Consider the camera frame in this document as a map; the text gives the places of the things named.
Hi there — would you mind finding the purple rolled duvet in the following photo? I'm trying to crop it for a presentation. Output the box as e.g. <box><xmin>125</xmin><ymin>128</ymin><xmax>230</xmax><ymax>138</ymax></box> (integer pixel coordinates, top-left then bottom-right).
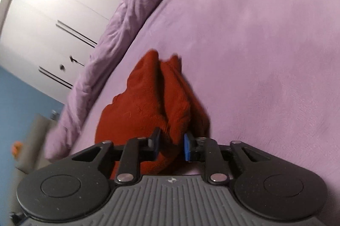
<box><xmin>44</xmin><ymin>0</ymin><xmax>162</xmax><ymax>162</ymax></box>

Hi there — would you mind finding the white wardrobe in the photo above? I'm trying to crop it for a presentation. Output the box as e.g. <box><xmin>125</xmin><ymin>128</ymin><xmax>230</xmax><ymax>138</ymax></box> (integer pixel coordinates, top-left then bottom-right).
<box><xmin>1</xmin><ymin>0</ymin><xmax>120</xmax><ymax>102</ymax></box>

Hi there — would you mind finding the purple bed sheet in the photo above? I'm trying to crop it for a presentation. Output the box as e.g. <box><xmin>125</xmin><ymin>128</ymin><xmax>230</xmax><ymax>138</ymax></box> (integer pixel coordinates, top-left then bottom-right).
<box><xmin>68</xmin><ymin>0</ymin><xmax>340</xmax><ymax>181</ymax></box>

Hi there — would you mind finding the orange object on headboard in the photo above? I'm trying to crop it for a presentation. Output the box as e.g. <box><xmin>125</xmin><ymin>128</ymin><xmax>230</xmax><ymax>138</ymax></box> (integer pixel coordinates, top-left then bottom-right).
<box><xmin>11</xmin><ymin>141</ymin><xmax>23</xmax><ymax>160</ymax></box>

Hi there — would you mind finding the wall socket with charger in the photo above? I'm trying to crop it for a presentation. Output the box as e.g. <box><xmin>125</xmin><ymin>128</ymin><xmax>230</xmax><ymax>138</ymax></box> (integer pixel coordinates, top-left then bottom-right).
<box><xmin>50</xmin><ymin>110</ymin><xmax>59</xmax><ymax>120</ymax></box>

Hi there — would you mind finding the red knit sweater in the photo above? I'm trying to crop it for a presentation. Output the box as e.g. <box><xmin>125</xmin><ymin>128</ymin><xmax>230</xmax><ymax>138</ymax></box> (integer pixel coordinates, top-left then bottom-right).
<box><xmin>95</xmin><ymin>50</ymin><xmax>210</xmax><ymax>175</ymax></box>

